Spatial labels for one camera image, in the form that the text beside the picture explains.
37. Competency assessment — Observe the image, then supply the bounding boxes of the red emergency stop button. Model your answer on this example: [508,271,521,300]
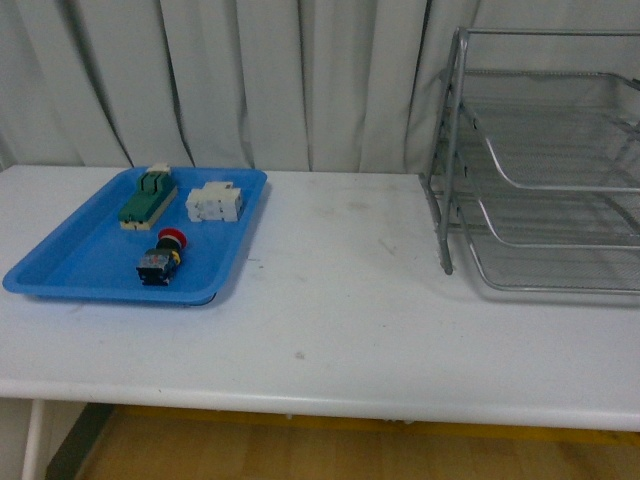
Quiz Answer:
[136,228,188,286]

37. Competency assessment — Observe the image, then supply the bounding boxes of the silver mesh tiered rack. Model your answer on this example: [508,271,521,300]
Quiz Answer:
[421,27,639,295]

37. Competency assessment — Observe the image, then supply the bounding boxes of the white circuit breaker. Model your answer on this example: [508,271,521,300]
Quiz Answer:
[185,181,244,222]

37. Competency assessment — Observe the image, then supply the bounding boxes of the blue plastic tray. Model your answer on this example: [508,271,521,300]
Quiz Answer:
[3,167,267,305]

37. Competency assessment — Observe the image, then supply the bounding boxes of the grey curtain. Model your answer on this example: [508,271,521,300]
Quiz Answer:
[1,1,639,173]

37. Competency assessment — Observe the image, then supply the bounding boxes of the white table leg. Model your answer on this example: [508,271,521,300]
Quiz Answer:
[21,399,50,480]

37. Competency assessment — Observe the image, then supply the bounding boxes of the green knife switch block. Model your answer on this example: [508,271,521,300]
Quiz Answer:
[118,164,178,230]

